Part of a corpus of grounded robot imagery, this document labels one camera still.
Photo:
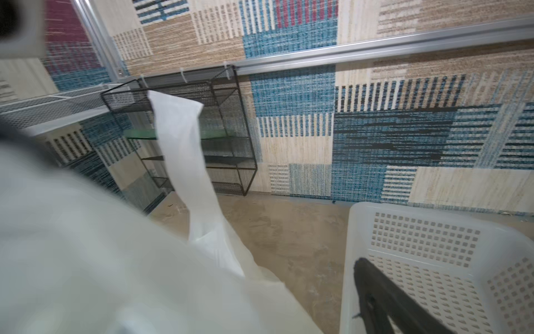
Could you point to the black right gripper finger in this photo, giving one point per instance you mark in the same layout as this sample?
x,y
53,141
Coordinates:
x,y
384,305

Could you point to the white perforated plastic basket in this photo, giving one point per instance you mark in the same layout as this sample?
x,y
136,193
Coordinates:
x,y
474,276

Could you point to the white plastic bag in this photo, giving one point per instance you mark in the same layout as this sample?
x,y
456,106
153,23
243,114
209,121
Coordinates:
x,y
76,259

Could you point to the green board on shelf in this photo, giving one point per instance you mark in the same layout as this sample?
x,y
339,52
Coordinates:
x,y
150,134

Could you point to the black wire mesh shelf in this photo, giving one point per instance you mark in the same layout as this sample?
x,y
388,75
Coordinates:
x,y
231,162

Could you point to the white wire mesh tray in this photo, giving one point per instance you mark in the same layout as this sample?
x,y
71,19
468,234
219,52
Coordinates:
x,y
40,115

